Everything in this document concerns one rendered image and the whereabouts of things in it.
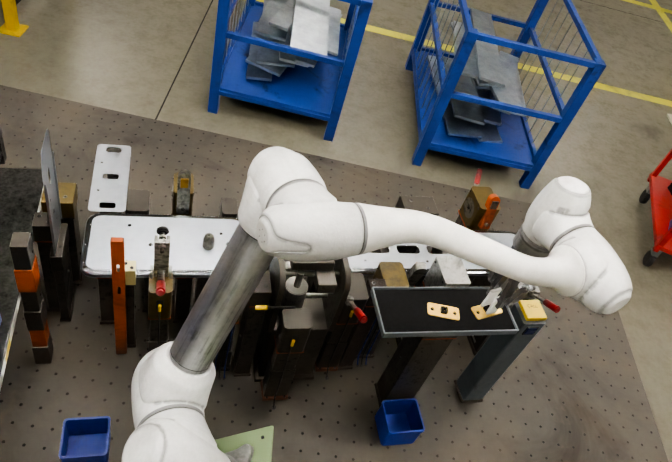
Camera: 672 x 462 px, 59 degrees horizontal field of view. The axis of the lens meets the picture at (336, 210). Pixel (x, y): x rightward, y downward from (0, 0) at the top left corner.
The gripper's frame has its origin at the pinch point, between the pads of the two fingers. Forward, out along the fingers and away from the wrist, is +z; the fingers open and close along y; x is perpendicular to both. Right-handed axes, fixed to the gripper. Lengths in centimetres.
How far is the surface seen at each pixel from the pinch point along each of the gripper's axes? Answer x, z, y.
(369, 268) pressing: 15.4, 19.9, 30.4
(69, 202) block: 92, 14, 67
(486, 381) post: -12.5, 37.3, -6.3
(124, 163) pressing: 75, 20, 87
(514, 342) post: -11.2, 15.2, -6.0
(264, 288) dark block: 53, 8, 23
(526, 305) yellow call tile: -12.5, 4.2, -1.6
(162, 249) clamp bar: 75, 0, 34
